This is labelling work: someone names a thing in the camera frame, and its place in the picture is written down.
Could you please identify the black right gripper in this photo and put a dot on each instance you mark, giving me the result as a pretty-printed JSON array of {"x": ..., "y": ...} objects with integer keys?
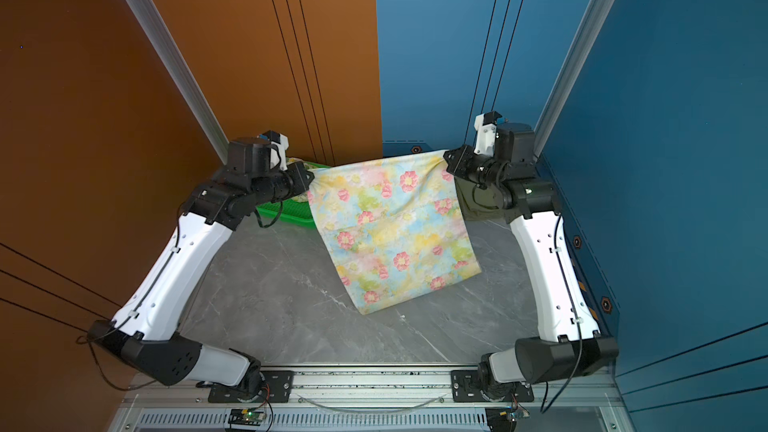
[{"x": 461, "y": 168}]

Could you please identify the right circuit board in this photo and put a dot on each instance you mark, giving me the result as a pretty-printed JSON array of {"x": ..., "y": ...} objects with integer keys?
[{"x": 504, "y": 419}]

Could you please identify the left circuit board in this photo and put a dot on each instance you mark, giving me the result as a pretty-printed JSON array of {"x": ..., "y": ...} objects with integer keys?
[{"x": 247, "y": 419}]

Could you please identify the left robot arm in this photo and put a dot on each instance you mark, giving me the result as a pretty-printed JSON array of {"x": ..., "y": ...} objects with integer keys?
[{"x": 143, "y": 334}]

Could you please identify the olive green skirt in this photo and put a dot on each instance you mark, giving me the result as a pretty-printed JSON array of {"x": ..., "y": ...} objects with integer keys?
[{"x": 476, "y": 204}]

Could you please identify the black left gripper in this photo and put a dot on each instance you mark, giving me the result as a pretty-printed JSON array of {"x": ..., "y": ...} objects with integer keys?
[{"x": 292, "y": 173}]

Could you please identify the circuit board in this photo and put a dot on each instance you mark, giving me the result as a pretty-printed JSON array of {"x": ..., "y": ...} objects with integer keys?
[
  {"x": 247, "y": 419},
  {"x": 504, "y": 419}
]

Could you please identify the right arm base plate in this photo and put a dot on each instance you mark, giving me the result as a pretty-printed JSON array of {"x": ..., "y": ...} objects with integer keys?
[{"x": 466, "y": 387}]

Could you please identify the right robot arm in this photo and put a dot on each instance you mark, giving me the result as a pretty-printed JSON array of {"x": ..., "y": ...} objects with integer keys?
[{"x": 570, "y": 342}]

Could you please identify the aluminium corner post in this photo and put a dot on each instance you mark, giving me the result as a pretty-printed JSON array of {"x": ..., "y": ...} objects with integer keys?
[
  {"x": 583, "y": 41},
  {"x": 160, "y": 37}
]

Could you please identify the green plastic basket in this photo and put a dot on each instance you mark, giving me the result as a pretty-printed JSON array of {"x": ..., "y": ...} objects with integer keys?
[{"x": 295, "y": 211}]

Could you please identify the pastel floral skirt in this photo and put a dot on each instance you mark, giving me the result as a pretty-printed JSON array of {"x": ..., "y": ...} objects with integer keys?
[{"x": 393, "y": 228}]

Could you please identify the aluminium corner post right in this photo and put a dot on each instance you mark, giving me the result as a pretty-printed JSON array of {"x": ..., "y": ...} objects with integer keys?
[{"x": 583, "y": 41}]

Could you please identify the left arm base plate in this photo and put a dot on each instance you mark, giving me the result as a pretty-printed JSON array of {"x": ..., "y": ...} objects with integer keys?
[{"x": 275, "y": 387}]

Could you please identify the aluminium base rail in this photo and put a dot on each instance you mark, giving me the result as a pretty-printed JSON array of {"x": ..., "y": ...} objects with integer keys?
[{"x": 411, "y": 397}]

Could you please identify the aluminium corner post left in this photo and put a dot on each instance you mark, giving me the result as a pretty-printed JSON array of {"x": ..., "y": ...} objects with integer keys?
[{"x": 160, "y": 37}]

